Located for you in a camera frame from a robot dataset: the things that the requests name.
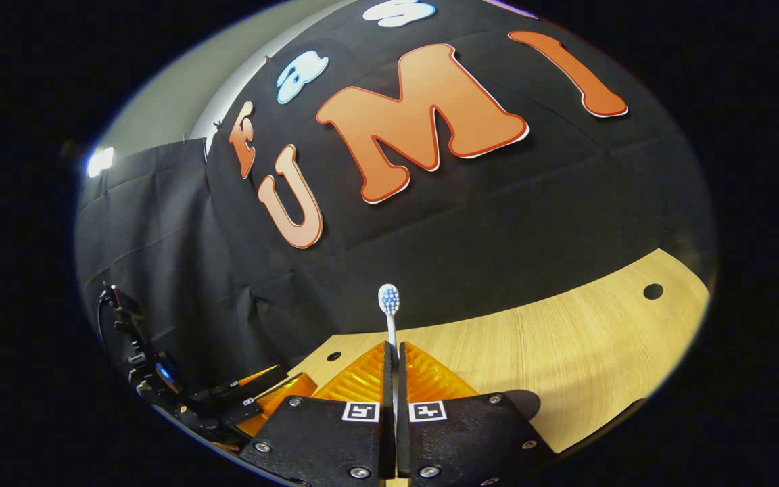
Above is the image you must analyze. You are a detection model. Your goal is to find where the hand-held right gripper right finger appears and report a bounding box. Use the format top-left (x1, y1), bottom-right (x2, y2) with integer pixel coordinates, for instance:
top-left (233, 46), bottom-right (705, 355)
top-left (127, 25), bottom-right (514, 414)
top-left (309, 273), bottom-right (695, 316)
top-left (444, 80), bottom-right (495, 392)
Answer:
top-left (396, 342), bottom-right (556, 484)

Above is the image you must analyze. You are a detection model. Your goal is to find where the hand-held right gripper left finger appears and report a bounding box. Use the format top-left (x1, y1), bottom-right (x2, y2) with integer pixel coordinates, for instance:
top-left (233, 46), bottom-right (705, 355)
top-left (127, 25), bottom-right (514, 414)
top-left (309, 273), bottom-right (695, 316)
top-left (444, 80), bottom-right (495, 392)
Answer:
top-left (237, 340), bottom-right (396, 484)

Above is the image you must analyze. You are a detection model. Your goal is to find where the white toothbrush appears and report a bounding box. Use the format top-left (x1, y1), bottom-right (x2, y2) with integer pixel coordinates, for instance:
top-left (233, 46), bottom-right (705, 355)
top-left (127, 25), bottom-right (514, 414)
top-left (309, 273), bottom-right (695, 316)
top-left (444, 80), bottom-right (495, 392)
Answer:
top-left (377, 283), bottom-right (402, 407)

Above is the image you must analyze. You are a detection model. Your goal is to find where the black backdrop cloth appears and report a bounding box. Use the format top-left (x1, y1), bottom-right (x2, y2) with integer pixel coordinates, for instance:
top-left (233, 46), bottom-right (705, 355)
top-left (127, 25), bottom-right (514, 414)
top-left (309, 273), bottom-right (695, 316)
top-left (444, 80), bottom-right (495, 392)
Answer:
top-left (75, 0), bottom-right (718, 407)

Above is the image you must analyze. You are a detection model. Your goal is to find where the ceiling light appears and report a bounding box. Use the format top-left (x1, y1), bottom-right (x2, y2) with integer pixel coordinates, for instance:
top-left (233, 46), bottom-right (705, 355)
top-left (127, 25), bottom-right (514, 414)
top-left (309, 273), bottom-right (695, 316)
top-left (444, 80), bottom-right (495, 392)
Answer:
top-left (87, 147), bottom-right (115, 179)

